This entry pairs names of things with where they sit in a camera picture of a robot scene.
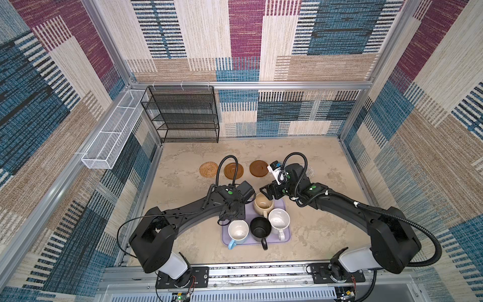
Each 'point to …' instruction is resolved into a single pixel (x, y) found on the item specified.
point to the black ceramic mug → (260, 228)
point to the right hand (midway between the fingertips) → (268, 188)
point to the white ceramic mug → (279, 218)
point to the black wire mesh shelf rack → (183, 114)
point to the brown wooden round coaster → (258, 168)
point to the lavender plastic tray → (251, 213)
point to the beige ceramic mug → (263, 204)
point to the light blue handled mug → (238, 230)
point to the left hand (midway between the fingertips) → (238, 213)
